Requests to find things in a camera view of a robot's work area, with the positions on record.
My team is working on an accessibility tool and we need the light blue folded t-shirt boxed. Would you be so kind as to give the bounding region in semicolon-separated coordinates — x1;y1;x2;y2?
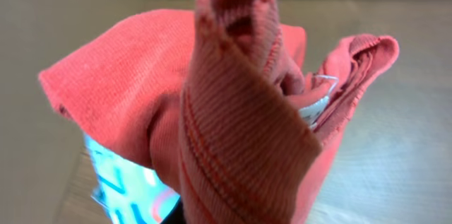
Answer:
84;134;180;224

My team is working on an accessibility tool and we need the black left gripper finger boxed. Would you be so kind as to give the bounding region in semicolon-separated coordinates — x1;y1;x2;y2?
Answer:
160;199;186;224

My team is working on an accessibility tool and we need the red printed t-shirt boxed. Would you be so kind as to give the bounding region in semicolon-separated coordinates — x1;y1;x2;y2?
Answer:
39;0;399;223

